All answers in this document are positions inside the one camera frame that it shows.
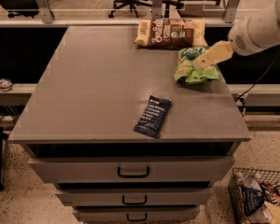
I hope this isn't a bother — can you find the brown chip bag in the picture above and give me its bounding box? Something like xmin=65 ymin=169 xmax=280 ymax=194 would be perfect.
xmin=134 ymin=19 xmax=207 ymax=49

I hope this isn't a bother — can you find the black office chair centre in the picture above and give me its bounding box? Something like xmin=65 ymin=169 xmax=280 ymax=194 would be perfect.
xmin=108 ymin=0 xmax=151 ymax=18

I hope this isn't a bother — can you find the dark blue snack bar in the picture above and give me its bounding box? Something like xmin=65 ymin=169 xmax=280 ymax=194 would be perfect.
xmin=133 ymin=95 xmax=172 ymax=138

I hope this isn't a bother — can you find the red snack bag in basket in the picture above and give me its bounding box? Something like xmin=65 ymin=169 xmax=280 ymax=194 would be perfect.
xmin=260 ymin=182 xmax=280 ymax=207

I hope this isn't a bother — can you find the black cable right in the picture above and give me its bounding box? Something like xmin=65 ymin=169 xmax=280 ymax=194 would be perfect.
xmin=234 ymin=44 xmax=280 ymax=117

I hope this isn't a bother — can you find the middle grey drawer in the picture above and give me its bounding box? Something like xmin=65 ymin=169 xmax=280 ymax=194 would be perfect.
xmin=57 ymin=188 xmax=213 ymax=207

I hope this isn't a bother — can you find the wire basket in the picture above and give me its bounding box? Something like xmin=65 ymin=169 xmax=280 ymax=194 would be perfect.
xmin=229 ymin=167 xmax=280 ymax=224

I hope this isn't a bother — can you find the bottom grey drawer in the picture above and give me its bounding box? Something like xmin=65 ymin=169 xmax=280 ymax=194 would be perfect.
xmin=73 ymin=206 xmax=200 ymax=222

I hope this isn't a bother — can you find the grey drawer cabinet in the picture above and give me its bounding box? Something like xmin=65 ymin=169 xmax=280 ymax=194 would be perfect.
xmin=7 ymin=24 xmax=252 ymax=224

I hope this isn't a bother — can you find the green rice chip bag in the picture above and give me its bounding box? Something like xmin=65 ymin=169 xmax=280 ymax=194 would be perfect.
xmin=174 ymin=47 xmax=219 ymax=85

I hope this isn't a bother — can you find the top grey drawer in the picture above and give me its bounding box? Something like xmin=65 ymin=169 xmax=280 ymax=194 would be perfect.
xmin=29 ymin=156 xmax=235 ymax=183

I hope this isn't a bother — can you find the dark blue bag in basket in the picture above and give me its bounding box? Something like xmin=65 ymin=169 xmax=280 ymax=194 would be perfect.
xmin=241 ymin=187 xmax=265 ymax=216

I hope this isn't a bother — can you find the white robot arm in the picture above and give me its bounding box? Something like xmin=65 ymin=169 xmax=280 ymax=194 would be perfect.
xmin=193 ymin=0 xmax=280 ymax=69

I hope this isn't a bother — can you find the grey drawer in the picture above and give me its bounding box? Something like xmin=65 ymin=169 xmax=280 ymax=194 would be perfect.
xmin=73 ymin=206 xmax=200 ymax=222
xmin=57 ymin=188 xmax=213 ymax=207
xmin=29 ymin=156 xmax=235 ymax=183

